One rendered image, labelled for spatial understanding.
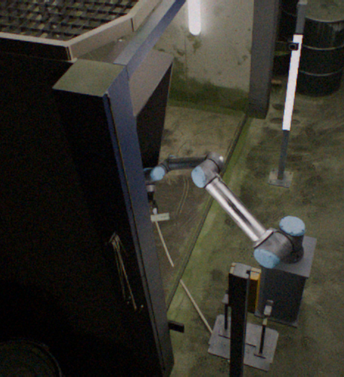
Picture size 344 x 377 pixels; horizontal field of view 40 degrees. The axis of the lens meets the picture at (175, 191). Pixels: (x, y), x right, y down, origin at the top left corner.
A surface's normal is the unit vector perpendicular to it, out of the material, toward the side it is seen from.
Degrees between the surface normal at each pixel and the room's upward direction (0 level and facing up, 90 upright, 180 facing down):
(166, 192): 0
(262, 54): 90
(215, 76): 90
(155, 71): 12
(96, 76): 0
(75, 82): 0
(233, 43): 90
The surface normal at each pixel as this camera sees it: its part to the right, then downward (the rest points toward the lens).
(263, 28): -0.34, 0.70
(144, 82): 0.13, -0.64
